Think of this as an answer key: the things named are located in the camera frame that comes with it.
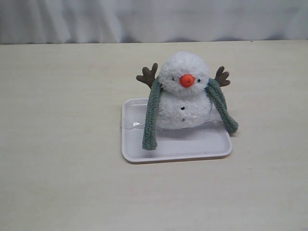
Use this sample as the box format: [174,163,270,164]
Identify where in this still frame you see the white plastic tray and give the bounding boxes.
[121,98,233,163]

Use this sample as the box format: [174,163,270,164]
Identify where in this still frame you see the white plush snowman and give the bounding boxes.
[136,51,237,135]

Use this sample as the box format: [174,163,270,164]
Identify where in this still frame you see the green knitted scarf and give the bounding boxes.
[142,74,238,151]

